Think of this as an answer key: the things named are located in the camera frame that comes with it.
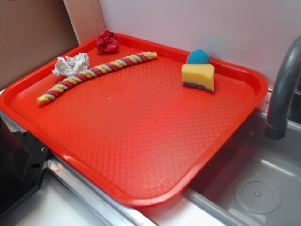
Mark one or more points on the brown cardboard panel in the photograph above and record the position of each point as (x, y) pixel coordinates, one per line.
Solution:
(34, 32)

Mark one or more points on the crumpled white paper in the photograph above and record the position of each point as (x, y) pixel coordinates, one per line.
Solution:
(68, 66)

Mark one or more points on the grey plastic sink basin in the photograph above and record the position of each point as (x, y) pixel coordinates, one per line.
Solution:
(252, 180)

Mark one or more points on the blue crocheted ball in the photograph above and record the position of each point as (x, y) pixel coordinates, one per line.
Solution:
(198, 57)

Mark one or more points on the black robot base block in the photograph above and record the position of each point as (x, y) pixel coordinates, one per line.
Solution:
(23, 159)

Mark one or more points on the yellow sponge with grey pad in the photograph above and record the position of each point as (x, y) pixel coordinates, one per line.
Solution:
(199, 75)

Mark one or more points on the multicolour twisted rope toy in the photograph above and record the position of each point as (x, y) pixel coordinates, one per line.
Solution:
(93, 72)

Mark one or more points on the red plastic tray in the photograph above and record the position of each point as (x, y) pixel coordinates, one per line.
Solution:
(138, 133)

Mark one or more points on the grey faucet spout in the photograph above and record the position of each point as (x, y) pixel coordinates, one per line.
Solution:
(285, 102)

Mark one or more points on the crumpled red cloth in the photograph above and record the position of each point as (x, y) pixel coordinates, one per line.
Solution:
(107, 42)

